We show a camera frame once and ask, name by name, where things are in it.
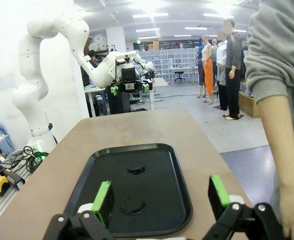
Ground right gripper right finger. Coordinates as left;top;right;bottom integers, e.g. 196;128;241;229
202;174;285;240

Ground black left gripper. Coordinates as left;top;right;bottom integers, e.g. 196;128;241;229
110;67;152;97

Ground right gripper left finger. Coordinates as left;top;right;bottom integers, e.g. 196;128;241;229
40;180;118;240

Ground black computer tower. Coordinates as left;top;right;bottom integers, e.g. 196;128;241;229
107;91;132;116

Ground grey work desk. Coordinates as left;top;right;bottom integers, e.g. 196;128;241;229
84;76;170;118

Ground black office chair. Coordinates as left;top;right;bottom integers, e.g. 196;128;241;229
174;70;187;83

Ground black plastic serving tray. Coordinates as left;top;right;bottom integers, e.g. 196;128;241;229
63;142;194;238

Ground white round foam rolls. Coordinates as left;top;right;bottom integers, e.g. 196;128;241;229
88;33;108;51

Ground white desk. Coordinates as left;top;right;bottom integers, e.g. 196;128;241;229
168;65;201;85

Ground long ceiling light panel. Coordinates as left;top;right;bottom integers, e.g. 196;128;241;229
132;12;169;19
135;27;161;33

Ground mannequin with blue top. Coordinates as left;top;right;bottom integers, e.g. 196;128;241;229
195;37;207;99

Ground mannequin with orange trousers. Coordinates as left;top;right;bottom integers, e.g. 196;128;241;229
200;34;217;105

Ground mannequin with white shirt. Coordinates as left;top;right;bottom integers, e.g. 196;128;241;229
215;31;229;111

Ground wooden plinth box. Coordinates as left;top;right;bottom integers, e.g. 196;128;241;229
237;90;262;119

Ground mannequin grey shirt black trousers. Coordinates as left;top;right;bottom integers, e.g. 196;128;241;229
221;19;244;121

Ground person's arm, grey sleeve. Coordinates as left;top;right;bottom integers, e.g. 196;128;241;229
243;0;294;221

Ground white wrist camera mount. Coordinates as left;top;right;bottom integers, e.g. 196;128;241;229
115;50;138;69

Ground wall of grey storage bins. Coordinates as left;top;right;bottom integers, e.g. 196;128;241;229
139;48;200;76

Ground black cable bundle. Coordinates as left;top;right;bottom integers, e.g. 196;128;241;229
21;146;42;174

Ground black handheld switch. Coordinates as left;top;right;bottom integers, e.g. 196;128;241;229
0;164;26;191

